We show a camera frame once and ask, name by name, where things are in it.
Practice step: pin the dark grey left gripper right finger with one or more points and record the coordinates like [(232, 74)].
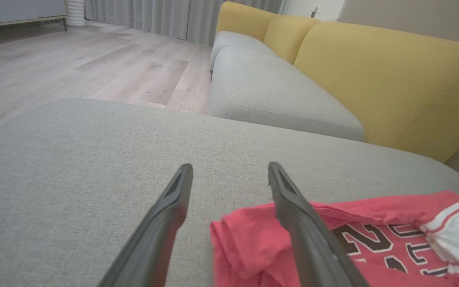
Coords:
[(313, 247)]

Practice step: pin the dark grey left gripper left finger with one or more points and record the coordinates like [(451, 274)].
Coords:
[(153, 239)]

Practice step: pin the red jersey with white trim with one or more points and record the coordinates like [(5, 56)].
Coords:
[(253, 239)]

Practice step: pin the large grey sofa seat cushion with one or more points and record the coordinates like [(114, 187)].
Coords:
[(74, 167)]

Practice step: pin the large yellow sofa back cushion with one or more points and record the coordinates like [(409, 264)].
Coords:
[(397, 83)]

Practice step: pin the small grey sofa seat cushion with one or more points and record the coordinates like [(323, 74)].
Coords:
[(233, 42)]

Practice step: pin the grey pleated curtain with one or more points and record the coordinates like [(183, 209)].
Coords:
[(165, 18)]

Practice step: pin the white ribbed cylinder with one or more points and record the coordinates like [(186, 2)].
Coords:
[(76, 12)]

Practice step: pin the pale cabinet with legs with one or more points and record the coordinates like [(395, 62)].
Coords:
[(18, 10)]

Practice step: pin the small black wall plug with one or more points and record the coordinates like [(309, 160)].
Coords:
[(314, 12)]

